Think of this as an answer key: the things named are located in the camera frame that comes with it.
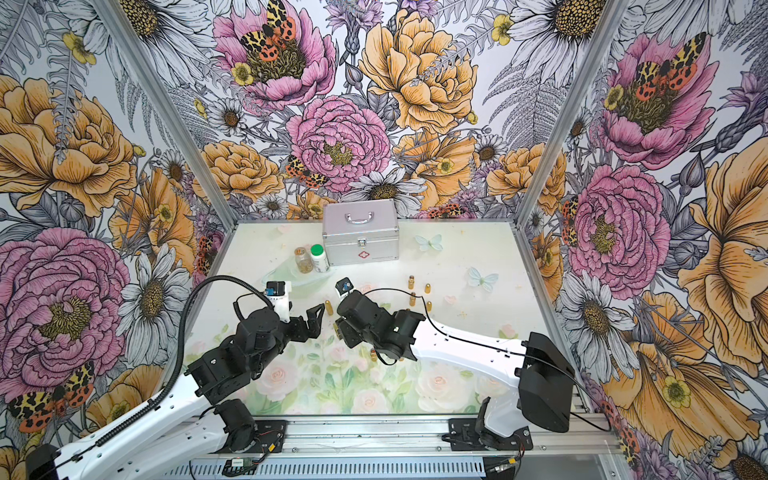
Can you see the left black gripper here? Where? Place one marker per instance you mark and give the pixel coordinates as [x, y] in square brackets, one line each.
[313, 324]

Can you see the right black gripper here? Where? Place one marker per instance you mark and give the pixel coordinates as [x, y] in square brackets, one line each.
[347, 332]

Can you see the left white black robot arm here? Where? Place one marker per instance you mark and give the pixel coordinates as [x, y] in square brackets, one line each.
[194, 416]

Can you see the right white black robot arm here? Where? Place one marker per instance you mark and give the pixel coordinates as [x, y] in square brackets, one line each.
[538, 377]

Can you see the white bottle green cap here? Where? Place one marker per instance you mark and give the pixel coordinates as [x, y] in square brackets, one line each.
[319, 258]

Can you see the clear jar brown contents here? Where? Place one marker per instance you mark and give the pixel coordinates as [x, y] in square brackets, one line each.
[303, 260]

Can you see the silver aluminium first aid case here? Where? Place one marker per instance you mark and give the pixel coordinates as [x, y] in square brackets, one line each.
[361, 232]

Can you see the small green circuit board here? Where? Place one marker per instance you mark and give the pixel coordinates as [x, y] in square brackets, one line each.
[239, 466]

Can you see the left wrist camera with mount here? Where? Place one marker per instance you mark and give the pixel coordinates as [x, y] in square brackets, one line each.
[278, 292]

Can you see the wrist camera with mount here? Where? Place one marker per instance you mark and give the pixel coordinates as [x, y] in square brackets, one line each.
[343, 287]
[278, 292]

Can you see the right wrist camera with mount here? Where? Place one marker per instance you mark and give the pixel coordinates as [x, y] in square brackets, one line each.
[343, 287]

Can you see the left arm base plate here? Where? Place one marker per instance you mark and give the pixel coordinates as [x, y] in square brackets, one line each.
[244, 433]

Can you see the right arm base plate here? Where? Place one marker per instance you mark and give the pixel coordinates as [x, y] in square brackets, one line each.
[489, 435]

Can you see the left aluminium corner post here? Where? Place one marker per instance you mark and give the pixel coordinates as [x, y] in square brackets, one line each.
[130, 46]

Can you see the aluminium corner post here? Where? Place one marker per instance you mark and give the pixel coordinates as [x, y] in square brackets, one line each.
[599, 47]
[130, 46]

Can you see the aluminium front rail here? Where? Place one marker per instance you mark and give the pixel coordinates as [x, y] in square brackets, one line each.
[340, 436]

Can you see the right aluminium corner post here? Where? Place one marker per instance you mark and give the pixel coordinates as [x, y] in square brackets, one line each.
[599, 47]

